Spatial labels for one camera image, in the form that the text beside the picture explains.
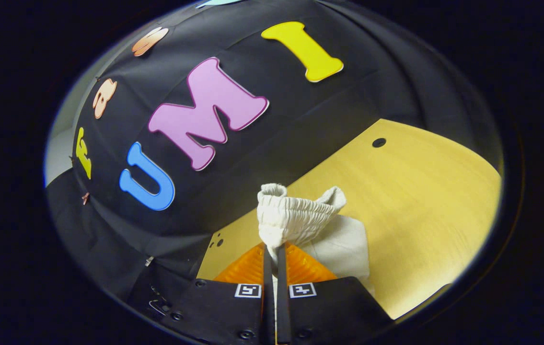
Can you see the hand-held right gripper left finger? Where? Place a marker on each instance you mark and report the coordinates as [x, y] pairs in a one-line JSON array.
[[268, 297]]

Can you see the orange cloth clip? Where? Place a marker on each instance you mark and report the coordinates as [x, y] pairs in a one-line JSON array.
[[85, 197]]

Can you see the white jeans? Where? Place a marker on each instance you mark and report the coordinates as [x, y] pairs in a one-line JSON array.
[[295, 215]]

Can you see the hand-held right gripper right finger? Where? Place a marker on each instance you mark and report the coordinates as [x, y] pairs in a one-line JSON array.
[[283, 297]]

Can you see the white cloth clip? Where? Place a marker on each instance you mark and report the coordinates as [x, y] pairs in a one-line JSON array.
[[149, 261]]

